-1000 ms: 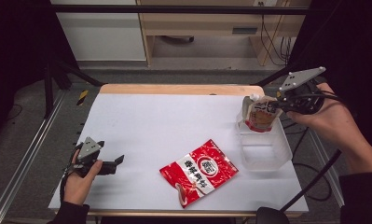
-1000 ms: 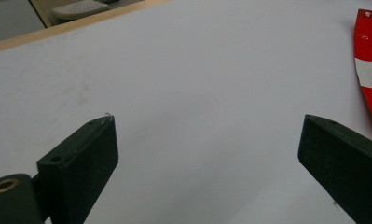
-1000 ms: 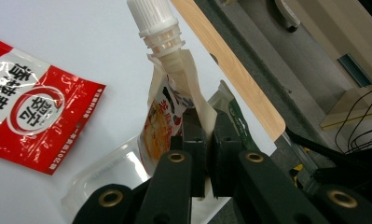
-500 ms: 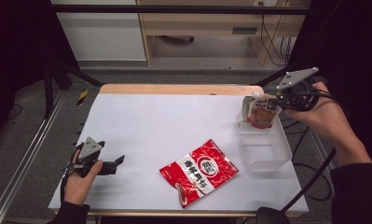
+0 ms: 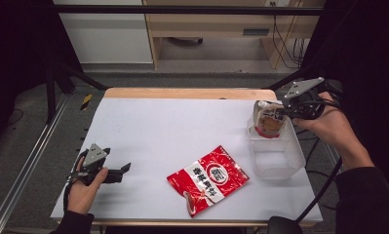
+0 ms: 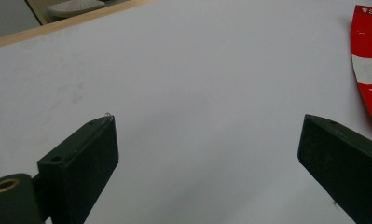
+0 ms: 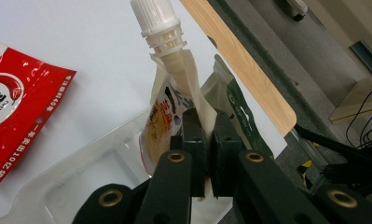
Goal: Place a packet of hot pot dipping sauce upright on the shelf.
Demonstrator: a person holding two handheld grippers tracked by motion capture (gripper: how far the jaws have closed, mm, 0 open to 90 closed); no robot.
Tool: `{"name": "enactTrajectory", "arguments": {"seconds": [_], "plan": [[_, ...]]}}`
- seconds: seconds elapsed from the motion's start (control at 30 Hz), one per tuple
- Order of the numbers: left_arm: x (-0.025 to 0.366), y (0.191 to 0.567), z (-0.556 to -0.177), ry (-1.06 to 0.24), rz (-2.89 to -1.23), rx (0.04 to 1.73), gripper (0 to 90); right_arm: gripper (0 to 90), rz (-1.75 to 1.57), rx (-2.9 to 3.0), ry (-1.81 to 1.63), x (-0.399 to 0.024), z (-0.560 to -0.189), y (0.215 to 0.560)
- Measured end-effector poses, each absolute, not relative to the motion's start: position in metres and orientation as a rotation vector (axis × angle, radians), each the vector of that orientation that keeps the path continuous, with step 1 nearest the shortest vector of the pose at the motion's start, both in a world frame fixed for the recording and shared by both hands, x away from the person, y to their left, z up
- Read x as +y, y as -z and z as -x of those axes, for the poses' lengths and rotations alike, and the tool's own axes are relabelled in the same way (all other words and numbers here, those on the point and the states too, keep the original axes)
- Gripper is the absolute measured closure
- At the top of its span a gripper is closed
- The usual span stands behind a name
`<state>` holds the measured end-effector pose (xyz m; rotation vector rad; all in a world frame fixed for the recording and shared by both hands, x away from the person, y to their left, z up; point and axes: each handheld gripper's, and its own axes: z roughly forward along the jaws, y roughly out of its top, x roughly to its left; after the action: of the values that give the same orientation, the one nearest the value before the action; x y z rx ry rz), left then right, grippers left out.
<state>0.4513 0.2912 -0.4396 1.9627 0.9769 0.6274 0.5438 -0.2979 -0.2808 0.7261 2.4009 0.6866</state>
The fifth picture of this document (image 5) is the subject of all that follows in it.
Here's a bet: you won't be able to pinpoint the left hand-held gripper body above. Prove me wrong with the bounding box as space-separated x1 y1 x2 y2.
72 142 112 187

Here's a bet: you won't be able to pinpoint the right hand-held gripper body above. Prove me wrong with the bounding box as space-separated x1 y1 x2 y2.
283 76 327 121

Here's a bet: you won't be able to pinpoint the white spout pouch red base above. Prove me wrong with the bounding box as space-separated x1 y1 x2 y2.
252 99 290 140

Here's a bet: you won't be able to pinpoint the translucent plastic container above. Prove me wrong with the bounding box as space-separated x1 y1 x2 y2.
246 109 307 180

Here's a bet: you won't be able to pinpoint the red and white seasoning packet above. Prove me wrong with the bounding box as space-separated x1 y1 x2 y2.
166 144 252 219

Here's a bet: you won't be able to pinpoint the person's right hand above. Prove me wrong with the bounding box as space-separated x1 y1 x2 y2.
292 91 363 154

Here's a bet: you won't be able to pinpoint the person's left hand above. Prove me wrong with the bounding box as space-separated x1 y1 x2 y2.
66 156 110 216

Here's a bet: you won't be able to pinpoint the white paper sheet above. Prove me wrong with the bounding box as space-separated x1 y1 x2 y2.
50 97 324 224

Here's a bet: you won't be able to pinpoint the grey label on desk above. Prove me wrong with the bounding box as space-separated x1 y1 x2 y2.
242 28 271 37

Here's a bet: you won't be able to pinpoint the black curtain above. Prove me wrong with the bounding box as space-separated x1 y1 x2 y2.
0 0 85 154
300 0 389 198

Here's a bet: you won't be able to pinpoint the wooden table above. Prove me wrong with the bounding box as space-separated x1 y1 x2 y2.
55 86 317 228

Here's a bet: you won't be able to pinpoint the light wooden desk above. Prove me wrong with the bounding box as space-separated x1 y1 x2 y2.
142 0 327 71

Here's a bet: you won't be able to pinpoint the dark round object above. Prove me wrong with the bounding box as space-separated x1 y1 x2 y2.
267 215 304 234

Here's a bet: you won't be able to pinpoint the white cabinet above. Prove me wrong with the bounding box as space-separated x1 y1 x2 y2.
53 0 154 64

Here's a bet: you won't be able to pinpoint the aluminium rail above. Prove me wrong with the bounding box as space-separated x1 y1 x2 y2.
318 139 342 170
0 93 70 234

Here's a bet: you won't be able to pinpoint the yellow-handled tool left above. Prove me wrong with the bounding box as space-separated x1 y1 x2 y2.
80 93 95 112

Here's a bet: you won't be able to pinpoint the black cables under desk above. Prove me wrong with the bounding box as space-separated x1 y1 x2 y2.
270 1 306 70

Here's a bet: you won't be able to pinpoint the right hand-held gripper cable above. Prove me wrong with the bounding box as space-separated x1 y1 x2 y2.
293 156 344 224

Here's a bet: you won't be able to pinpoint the thin black floor cable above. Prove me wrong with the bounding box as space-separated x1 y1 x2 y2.
2 107 24 129

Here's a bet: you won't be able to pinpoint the black horizontal frame bar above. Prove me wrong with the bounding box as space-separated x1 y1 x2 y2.
51 4 325 16

